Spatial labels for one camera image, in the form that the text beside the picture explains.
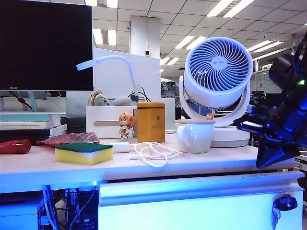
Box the grey plush toy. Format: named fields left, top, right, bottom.
left=112, top=95, right=134, bottom=107

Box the white cable bundle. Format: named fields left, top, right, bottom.
left=42, top=184, right=59, bottom=230

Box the white drawer with lock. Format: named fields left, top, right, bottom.
left=98, top=171, right=305, bottom=230

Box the small grey pedestal fan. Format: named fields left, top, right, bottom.
left=160, top=80, right=180, bottom=107

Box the black computer monitor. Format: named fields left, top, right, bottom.
left=0, top=0, right=94, bottom=92

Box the white charger plug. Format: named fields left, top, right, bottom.
left=110, top=142, right=130, bottom=153

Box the round wooden mug lid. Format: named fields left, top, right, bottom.
left=175, top=119, right=215, bottom=125

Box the blue key ring with keys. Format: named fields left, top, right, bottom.
left=272, top=194, right=298, bottom=228

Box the red glossy case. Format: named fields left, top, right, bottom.
left=0, top=139, right=32, bottom=154

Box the beige plush toy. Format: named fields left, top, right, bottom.
left=89, top=90, right=110, bottom=107

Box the white desk fan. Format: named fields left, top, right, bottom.
left=179, top=36, right=254, bottom=148

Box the orange-haired anime figurine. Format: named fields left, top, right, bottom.
left=118, top=112, right=137, bottom=139

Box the black lamp cable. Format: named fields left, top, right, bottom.
left=129, top=86, right=153, bottom=103

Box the white partition panel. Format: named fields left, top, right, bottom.
left=66, top=47, right=162, bottom=113

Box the yellow green cleaning sponge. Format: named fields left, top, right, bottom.
left=54, top=143, right=114, bottom=166

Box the white ceramic mug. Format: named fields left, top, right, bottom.
left=176, top=122, right=214, bottom=154

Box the white gooseneck desk lamp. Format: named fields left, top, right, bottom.
left=75, top=55, right=146, bottom=103

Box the yellow tea tin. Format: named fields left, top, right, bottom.
left=137, top=102, right=166, bottom=144

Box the black computer tower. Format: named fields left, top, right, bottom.
left=64, top=188, right=100, bottom=230

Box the red patterned pouch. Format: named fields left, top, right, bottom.
left=36, top=133, right=100, bottom=147

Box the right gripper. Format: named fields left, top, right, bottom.
left=234, top=103, right=307, bottom=170

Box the white charging cable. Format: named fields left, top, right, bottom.
left=128, top=141, right=184, bottom=168

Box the teal monitor stand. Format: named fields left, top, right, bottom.
left=0, top=90, right=67, bottom=113

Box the white tissue box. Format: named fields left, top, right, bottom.
left=85, top=106, right=139, bottom=139

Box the teal white book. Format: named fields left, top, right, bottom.
left=0, top=112, right=66, bottom=123

